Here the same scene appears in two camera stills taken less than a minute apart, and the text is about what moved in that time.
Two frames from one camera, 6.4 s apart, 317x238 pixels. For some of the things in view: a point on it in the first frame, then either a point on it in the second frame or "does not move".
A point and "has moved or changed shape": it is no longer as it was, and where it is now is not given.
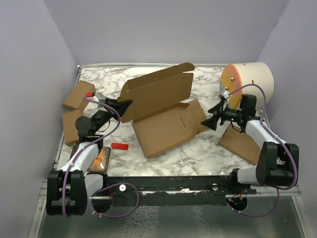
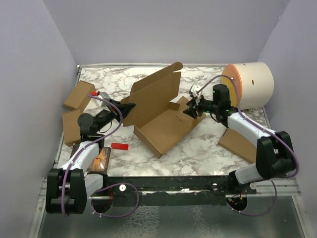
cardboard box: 240,145 does not move
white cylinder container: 255,78 does not move
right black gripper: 212,122 -> 191,110
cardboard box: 75,99 does not move
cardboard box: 162,112 has moved or changed shape
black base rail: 171,190 does not move
